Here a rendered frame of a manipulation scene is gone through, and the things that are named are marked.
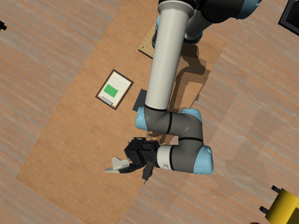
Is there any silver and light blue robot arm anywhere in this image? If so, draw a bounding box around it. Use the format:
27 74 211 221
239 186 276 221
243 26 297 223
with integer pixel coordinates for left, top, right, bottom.
135 0 262 175

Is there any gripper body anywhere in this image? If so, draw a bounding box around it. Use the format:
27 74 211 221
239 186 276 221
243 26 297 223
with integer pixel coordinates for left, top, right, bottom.
124 137 161 168

